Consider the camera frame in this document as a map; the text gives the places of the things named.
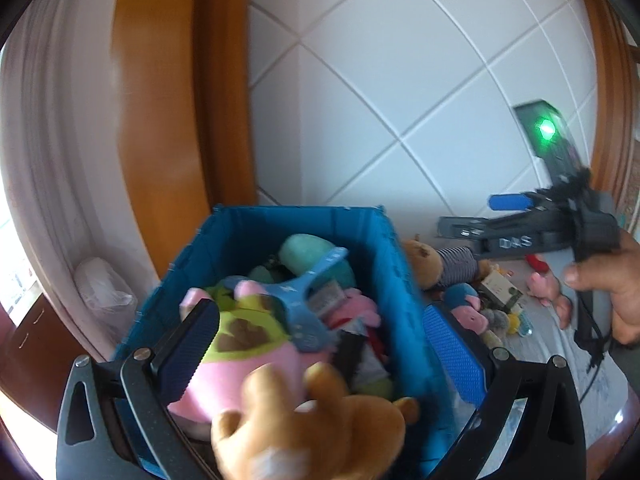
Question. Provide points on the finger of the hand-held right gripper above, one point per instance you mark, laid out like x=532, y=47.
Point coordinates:
x=510, y=202
x=465, y=227

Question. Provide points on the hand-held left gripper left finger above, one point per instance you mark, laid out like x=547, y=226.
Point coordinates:
x=192, y=345

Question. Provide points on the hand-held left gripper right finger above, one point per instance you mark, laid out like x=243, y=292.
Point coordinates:
x=455, y=355

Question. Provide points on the pink pig plush teal dress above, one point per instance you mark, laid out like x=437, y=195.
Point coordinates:
x=462, y=296

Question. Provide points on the blue plastic storage crate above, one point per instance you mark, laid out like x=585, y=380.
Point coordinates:
x=250, y=230

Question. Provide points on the brown teddy bear plush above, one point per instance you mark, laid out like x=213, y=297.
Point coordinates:
x=300, y=435

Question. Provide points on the person's right hand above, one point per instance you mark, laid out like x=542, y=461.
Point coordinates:
x=625, y=285

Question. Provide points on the brown capybara plush striped shirt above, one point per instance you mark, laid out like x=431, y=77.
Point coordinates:
x=425, y=260

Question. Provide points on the small grey plush toy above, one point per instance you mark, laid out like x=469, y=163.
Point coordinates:
x=494, y=321

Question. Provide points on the green and white small box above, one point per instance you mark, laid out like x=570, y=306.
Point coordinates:
x=500, y=287

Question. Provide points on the pink plush with green bib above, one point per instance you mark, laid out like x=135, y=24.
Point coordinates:
x=260, y=370

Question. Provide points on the pink plush toy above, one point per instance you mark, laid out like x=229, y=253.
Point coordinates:
x=542, y=285

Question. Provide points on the pink pig plush red dress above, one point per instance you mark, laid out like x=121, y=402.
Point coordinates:
x=360, y=310

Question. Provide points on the blue plastic toy tool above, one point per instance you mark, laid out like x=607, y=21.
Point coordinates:
x=295, y=305

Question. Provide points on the white plastic bag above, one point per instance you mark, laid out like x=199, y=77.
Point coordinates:
x=100, y=285

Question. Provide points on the teal plush toy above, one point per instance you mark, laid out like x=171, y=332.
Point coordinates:
x=300, y=255

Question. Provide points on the white padded headboard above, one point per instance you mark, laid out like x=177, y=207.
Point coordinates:
x=375, y=85

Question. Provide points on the wooden headboard post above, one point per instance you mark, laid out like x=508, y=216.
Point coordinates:
x=610, y=110
x=165, y=110

